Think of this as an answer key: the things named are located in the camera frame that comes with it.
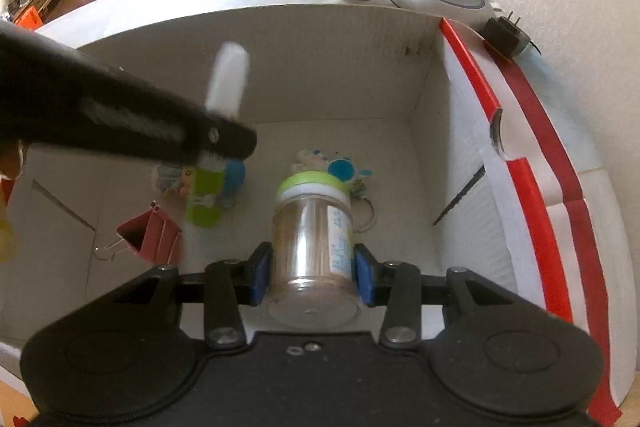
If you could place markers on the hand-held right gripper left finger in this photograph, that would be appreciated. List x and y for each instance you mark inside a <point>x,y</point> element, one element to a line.
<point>261,272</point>

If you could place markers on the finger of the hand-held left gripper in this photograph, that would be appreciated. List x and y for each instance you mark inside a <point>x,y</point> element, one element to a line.
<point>190,137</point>

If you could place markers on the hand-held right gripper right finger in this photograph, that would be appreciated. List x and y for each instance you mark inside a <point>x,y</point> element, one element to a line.
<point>364,274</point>

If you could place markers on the clear jar with green lid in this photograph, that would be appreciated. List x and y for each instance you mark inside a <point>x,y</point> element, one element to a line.
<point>310,247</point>

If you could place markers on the green and white marker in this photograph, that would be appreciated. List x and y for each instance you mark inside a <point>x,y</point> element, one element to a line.
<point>227,77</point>

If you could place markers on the red binder clip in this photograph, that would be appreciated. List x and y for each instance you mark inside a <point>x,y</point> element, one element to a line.
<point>155,237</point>

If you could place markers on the red cardboard box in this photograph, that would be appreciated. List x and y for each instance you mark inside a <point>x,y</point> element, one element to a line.
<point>325,77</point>

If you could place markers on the orange cardboard box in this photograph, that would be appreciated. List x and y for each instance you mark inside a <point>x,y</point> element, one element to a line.
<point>27,18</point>

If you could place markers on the black power adapter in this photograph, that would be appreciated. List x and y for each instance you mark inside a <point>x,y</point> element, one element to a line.
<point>502,34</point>

